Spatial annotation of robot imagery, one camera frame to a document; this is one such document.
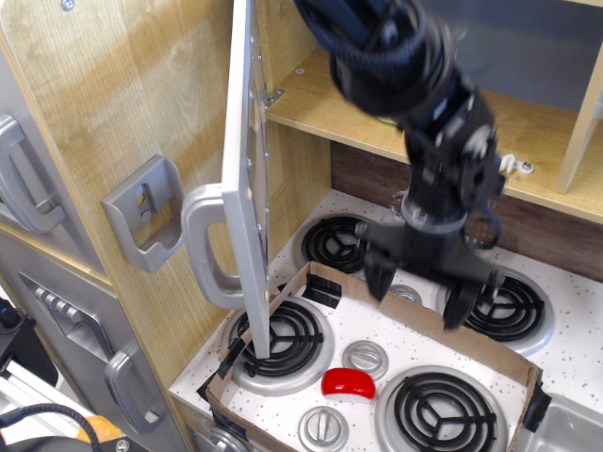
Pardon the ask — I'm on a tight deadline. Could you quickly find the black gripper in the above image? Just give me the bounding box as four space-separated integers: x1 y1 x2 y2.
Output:
355 222 504 330

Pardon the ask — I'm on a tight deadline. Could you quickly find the grey toy microwave door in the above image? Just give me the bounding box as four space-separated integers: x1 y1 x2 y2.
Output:
181 1 270 359

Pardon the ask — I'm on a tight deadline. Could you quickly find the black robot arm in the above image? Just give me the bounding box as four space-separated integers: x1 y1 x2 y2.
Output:
297 1 506 330

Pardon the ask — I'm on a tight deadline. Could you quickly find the small grey middle knob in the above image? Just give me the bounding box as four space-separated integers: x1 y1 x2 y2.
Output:
390 284 423 305

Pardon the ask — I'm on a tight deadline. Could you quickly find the grey centre stove knob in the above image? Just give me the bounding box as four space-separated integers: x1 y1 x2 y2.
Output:
342 340 389 380

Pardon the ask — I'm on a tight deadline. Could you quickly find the grey stove knob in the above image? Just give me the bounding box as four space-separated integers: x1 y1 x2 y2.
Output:
298 406 350 452
342 340 389 380

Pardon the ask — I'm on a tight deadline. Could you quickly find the back right stove burner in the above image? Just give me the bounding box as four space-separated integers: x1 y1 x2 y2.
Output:
464 266 555 356

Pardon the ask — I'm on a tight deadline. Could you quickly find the stove burner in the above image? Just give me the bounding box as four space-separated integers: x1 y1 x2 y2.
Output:
291 213 389 278
373 365 508 452
232 297 334 396
464 266 555 356

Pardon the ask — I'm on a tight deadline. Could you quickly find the back left stove burner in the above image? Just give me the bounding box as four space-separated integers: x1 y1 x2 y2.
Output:
291 213 389 278

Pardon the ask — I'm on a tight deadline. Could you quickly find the brown cardboard tray border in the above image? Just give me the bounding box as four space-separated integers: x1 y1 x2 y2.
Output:
195 263 551 451

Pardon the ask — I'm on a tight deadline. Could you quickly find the red toy food piece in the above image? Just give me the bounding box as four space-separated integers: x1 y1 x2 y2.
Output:
321 367 377 400

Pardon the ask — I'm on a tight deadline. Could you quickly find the front right stove burner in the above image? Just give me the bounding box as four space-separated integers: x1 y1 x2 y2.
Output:
373 365 508 452

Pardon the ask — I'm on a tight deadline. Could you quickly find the front left stove burner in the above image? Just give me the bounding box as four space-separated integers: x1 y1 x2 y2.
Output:
232 297 334 396

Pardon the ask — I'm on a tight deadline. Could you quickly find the white plastic door latch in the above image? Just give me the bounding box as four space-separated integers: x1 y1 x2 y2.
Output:
498 153 535 175

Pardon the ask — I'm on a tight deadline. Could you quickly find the grey front stove knob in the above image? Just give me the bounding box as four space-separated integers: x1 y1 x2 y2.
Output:
298 406 350 452

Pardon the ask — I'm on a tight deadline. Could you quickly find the steel toy sink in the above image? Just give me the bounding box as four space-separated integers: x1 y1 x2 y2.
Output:
511 393 602 452

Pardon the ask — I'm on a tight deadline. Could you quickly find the grey oven knob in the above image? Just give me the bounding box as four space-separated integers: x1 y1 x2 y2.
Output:
210 428 249 452

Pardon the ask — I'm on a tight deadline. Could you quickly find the grey ice dispenser panel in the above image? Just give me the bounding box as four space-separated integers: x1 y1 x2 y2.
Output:
19 273 114 363

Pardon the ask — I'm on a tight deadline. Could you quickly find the grey wall phone holder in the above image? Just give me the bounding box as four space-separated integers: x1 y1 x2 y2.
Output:
102 154 184 273

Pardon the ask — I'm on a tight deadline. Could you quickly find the lower grey fridge handle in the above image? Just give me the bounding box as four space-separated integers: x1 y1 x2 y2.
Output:
104 350 160 435

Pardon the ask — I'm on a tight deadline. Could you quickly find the grey fridge handle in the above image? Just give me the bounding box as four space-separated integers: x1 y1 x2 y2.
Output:
104 350 160 435
1 114 66 234

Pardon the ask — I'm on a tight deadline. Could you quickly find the upper grey fridge handle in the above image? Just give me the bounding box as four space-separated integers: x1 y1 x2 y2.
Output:
1 114 66 234

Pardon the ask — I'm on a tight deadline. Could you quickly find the black braided cable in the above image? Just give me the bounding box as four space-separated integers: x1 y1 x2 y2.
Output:
0 402 103 452

